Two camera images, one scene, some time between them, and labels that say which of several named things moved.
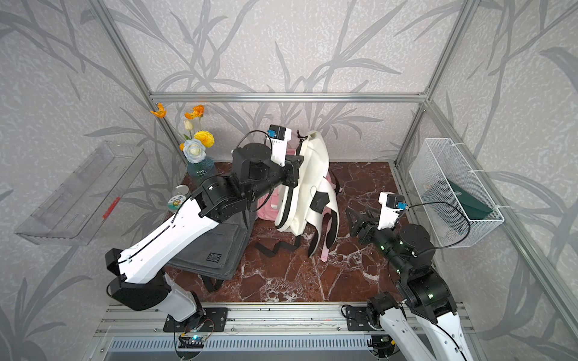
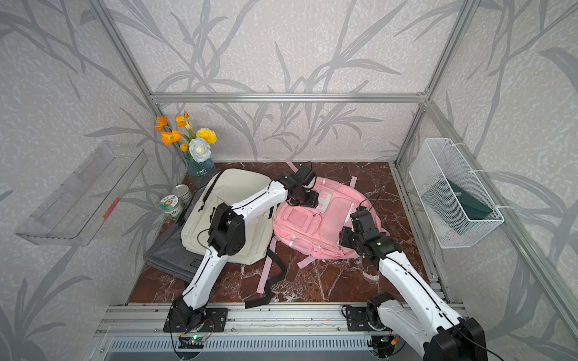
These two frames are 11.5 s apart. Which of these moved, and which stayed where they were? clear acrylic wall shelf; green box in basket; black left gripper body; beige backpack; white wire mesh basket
Moved: beige backpack; black left gripper body
Stayed: white wire mesh basket; clear acrylic wall shelf; green box in basket
